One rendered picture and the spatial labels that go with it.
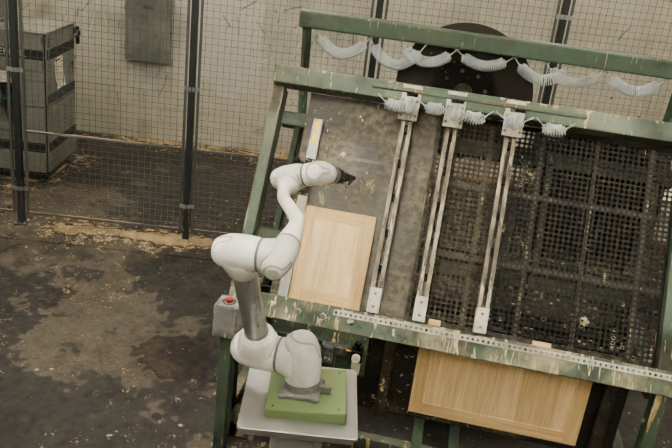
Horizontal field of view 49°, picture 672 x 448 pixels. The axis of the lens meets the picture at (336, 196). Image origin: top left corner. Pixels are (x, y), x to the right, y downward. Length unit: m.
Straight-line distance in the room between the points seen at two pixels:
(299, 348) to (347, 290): 0.71
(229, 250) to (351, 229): 1.16
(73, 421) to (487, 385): 2.25
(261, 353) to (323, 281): 0.74
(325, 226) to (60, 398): 1.85
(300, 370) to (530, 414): 1.49
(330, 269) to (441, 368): 0.81
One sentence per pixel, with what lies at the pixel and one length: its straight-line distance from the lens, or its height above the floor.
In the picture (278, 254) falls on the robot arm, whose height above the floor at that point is 1.55.
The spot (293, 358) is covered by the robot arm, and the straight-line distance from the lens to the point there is 3.21.
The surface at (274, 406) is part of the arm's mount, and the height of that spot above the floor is 0.79.
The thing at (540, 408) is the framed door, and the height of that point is 0.44.
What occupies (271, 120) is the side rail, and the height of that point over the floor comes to 1.68.
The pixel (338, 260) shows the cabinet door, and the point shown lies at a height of 1.09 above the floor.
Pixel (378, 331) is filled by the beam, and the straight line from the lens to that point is 3.77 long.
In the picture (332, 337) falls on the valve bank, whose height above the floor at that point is 0.76.
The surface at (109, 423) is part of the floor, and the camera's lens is 4.45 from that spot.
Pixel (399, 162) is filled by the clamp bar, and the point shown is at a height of 1.59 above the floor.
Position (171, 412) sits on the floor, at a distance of 4.51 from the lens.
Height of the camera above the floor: 2.75
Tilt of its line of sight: 21 degrees down
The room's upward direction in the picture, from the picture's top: 7 degrees clockwise
